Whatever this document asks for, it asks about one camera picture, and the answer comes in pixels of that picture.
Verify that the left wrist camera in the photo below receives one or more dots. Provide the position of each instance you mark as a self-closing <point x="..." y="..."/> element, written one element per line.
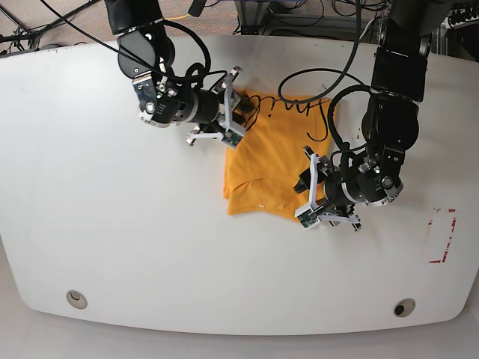
<point x="307" y="218"/>

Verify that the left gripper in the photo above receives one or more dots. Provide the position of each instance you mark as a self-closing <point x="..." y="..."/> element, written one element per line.
<point x="326" y="198"/>

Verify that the red tape rectangle marking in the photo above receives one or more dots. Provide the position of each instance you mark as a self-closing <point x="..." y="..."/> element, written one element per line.
<point x="440" y="230"/>

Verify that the right table cable grommet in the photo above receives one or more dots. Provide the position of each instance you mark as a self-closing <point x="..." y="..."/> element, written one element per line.
<point x="404" y="307"/>

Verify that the orange T-shirt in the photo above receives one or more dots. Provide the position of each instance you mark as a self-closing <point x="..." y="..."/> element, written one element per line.
<point x="261" y="172"/>

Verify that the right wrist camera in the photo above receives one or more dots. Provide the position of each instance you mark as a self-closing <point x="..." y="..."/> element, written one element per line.
<point x="231" y="139"/>

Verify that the left table cable grommet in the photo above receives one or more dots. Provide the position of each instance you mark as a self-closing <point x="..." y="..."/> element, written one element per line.
<point x="76" y="299"/>

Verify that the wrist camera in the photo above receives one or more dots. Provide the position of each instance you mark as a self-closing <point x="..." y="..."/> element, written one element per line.
<point x="231" y="139"/>
<point x="307" y="218"/>

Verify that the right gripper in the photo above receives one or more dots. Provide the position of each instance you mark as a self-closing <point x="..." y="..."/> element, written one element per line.
<point x="213" y="110"/>

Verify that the table cable grommet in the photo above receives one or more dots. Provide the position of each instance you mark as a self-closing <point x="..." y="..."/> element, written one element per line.
<point x="76" y="299"/>
<point x="404" y="307"/>

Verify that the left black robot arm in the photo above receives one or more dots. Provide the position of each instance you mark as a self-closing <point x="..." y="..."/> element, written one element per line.
<point x="370" y="174"/>

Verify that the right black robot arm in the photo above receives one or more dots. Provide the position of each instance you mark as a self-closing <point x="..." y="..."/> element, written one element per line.
<point x="146" y="55"/>

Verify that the white power strip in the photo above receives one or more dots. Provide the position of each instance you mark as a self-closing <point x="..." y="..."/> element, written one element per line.
<point x="460" y="19"/>

